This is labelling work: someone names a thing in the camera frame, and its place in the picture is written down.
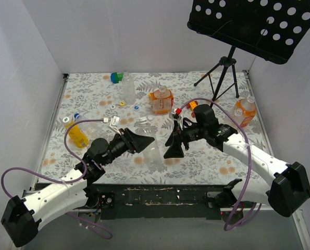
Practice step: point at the blue green toy block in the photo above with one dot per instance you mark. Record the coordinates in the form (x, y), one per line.
(116, 77)

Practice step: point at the clear bottle blue cap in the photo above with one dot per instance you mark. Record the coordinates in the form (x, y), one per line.
(92, 130)

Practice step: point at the small clear bottle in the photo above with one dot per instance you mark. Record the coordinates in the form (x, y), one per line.
(237, 115)

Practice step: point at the clear ribbed plastic bottle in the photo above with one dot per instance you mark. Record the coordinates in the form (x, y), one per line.
(151, 154)

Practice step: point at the black music stand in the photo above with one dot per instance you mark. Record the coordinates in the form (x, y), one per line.
(270, 30)

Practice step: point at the floral table mat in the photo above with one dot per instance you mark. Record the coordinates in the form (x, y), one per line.
(92, 94)

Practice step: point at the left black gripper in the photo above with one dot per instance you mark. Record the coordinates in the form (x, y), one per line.
(129, 141)

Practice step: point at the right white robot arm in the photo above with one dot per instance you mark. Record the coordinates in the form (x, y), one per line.
(286, 185)

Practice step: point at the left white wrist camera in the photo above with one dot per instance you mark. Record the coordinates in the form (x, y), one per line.
(112, 123)

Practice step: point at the white tea bottle cap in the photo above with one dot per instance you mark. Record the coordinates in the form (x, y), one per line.
(150, 117)

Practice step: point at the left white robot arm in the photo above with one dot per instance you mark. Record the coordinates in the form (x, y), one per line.
(23, 218)

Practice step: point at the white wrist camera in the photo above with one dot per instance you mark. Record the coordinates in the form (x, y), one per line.
(112, 123)
(175, 115)

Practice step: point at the orange soda bottle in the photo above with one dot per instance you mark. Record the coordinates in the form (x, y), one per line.
(248, 107)

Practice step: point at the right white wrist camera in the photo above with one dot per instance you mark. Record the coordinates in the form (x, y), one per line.
(175, 115)

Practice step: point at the yellow juice bottle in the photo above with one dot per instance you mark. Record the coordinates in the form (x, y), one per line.
(79, 139)

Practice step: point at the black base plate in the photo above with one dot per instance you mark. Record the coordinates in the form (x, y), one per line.
(133, 201)

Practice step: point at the clear Pocari Sweat bottle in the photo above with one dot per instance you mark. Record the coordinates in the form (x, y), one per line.
(128, 88)

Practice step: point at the orange label tea bottle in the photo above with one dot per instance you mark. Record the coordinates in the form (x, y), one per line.
(161, 100)

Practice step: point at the orange toy car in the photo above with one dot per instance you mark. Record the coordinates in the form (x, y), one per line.
(191, 105)

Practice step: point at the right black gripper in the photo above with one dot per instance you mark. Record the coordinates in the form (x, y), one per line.
(180, 135)

